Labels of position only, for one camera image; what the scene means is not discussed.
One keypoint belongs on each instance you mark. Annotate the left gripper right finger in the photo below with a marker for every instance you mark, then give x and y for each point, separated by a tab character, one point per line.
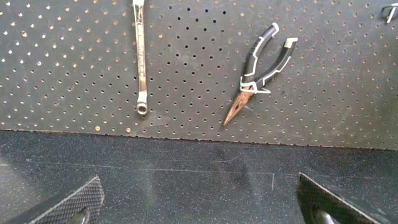
314	199

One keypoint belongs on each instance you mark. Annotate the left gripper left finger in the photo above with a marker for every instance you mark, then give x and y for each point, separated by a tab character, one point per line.
84	199

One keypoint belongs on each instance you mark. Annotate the black pegboard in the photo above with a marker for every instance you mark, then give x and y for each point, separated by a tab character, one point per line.
199	93

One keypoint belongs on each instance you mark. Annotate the wrench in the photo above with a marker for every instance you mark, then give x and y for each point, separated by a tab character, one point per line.
141	62

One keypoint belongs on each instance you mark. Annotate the black and white pliers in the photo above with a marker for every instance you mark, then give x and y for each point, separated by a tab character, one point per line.
253	62

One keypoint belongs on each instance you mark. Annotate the metal hook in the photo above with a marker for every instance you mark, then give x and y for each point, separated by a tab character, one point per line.
391	15

